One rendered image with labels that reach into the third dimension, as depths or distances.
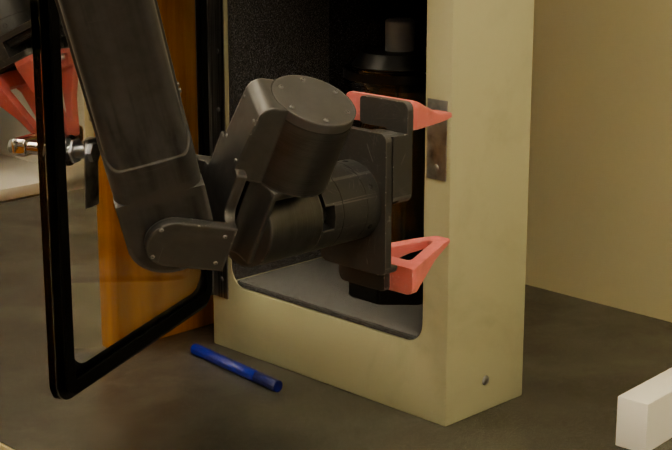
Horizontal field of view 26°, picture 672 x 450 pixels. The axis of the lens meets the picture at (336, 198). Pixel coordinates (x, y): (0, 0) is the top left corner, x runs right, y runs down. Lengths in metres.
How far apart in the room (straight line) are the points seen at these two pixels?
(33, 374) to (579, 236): 0.65
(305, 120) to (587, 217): 0.84
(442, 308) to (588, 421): 0.17
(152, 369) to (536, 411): 0.38
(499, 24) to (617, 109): 0.41
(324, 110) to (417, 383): 0.46
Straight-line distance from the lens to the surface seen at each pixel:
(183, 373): 1.45
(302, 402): 1.37
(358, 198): 1.00
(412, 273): 1.04
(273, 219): 0.94
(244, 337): 1.49
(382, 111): 1.03
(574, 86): 1.69
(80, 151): 1.22
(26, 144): 1.24
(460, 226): 1.27
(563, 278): 1.75
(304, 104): 0.92
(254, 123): 0.91
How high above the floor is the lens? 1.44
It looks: 14 degrees down
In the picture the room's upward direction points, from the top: straight up
